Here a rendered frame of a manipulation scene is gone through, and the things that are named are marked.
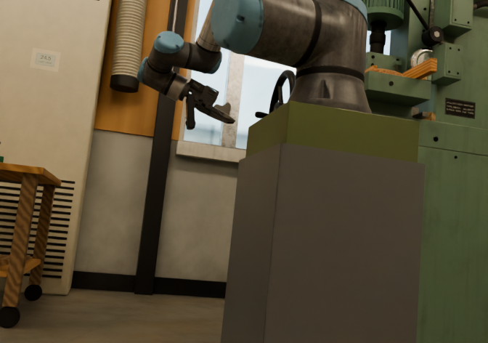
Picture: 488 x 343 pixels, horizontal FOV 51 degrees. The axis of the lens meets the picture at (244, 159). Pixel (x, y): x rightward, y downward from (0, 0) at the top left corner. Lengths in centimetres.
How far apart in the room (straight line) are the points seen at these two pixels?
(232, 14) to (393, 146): 41
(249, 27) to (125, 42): 190
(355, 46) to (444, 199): 78
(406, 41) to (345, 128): 101
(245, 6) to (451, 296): 116
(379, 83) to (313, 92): 57
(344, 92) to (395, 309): 43
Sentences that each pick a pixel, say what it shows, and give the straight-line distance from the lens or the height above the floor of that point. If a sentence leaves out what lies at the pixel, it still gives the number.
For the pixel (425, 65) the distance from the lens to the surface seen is 164.
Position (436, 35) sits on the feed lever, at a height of 112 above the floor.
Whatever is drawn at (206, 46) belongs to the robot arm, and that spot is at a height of 98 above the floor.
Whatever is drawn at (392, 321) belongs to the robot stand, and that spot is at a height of 25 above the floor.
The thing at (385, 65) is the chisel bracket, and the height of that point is 103.
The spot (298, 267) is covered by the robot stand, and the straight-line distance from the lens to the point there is 93.
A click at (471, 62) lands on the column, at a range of 205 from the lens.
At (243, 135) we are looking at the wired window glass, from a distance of 314.
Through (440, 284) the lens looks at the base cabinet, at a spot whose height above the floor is 28.
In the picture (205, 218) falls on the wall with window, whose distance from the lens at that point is 297.
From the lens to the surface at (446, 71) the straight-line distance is 187.
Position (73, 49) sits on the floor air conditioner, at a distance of 275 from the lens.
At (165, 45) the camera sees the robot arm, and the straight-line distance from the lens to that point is 174.
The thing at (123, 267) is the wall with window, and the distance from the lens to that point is 293.
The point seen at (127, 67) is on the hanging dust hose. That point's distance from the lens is 284.
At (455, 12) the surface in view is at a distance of 197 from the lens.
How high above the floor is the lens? 38
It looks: 8 degrees up
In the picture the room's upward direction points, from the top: 6 degrees clockwise
